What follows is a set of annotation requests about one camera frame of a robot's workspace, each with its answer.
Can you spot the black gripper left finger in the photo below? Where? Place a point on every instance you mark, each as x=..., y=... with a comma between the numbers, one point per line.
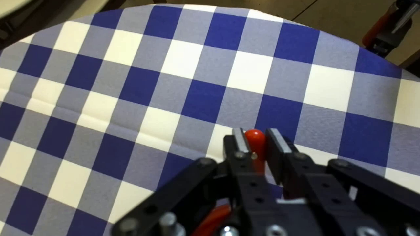
x=245, y=192

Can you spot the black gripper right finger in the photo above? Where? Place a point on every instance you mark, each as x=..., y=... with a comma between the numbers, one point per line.
x=333, y=192

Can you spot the blue white checkered tablecloth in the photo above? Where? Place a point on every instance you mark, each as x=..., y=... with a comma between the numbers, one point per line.
x=132, y=109

